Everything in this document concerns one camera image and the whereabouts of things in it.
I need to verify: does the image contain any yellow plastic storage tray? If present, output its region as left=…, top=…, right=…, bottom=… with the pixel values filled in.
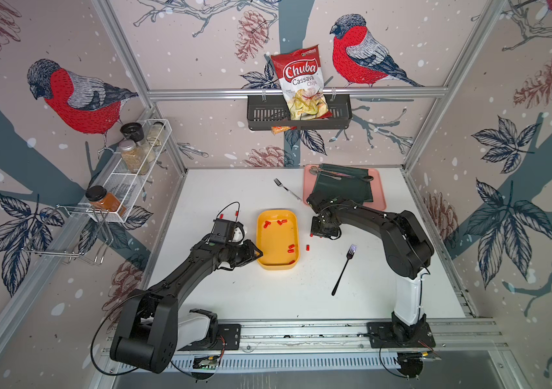
left=256, top=209, right=300, bottom=271

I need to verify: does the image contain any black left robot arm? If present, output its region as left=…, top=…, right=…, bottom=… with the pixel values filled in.
left=110, top=239, right=263, bottom=374

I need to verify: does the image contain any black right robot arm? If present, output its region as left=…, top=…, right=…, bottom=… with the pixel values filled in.
left=306, top=192, right=435, bottom=344

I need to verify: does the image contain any purple black fork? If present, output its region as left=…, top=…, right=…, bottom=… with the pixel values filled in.
left=331, top=244, right=357, bottom=296

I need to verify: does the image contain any pink plastic tray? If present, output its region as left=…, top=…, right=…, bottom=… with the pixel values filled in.
left=303, top=165, right=386, bottom=211

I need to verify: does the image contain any dark green cloth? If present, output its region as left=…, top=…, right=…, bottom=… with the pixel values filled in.
left=313, top=164, right=373, bottom=204

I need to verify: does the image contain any dark spoon on cloth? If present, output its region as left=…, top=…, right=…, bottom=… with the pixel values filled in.
left=309, top=166, right=374, bottom=183

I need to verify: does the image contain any silver fork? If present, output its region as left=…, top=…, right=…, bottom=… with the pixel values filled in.
left=274, top=178, right=303, bottom=202

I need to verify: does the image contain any silver lid spice jar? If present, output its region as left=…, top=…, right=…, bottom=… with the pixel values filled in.
left=118, top=139, right=149, bottom=175

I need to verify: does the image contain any clear spice jar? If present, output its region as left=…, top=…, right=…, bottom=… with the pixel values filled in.
left=146, top=121, right=166, bottom=152

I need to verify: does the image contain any orange spice jar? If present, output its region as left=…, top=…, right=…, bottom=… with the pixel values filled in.
left=85, top=186, right=126, bottom=217

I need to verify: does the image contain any red Chuba chips bag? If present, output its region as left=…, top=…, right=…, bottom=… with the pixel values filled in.
left=270, top=45, right=332, bottom=121

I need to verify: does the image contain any black lid spice jar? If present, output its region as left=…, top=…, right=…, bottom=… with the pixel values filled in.
left=120, top=122, right=145, bottom=145

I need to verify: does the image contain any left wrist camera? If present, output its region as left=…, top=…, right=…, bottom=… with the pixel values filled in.
left=208, top=219, right=245, bottom=244

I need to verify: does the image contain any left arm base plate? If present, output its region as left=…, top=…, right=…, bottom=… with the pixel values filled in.
left=180, top=324, right=241, bottom=351

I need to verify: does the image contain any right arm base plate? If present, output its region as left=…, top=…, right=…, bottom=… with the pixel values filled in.
left=366, top=320, right=436, bottom=348

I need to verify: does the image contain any black wall basket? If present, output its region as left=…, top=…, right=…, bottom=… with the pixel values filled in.
left=247, top=94, right=352, bottom=131

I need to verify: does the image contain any white wire spice rack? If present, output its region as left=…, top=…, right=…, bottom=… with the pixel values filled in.
left=96, top=119, right=171, bottom=230

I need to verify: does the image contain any chrome wire rack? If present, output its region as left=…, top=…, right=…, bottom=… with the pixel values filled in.
left=23, top=203, right=114, bottom=266

